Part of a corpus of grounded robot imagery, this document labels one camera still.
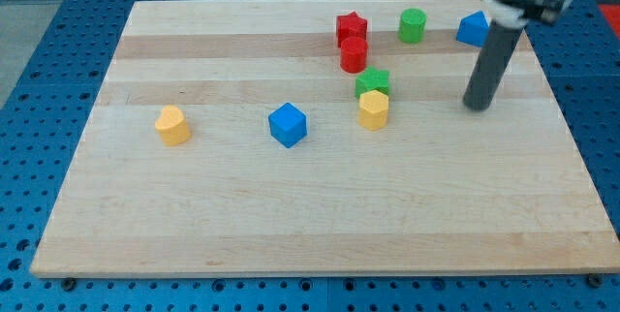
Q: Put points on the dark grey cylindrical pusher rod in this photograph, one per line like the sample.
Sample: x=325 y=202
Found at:
x=493 y=61

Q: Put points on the green star block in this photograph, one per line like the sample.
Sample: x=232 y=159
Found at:
x=372 y=79

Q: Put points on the red star block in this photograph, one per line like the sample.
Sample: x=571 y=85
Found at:
x=350 y=25

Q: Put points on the blue triangle block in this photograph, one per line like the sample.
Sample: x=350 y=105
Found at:
x=473 y=29

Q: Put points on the green cylinder block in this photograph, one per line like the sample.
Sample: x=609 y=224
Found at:
x=411 y=26

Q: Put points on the yellow hexagon block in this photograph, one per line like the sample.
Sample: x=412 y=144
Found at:
x=373 y=110

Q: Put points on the red cylinder block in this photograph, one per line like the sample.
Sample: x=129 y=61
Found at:
x=353 y=54

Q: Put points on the blue cube block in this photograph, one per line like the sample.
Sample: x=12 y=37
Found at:
x=288 y=125

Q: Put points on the light wooden board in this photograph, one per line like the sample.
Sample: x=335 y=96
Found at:
x=440 y=190

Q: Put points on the yellow heart block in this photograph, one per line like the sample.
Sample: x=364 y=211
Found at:
x=172 y=126

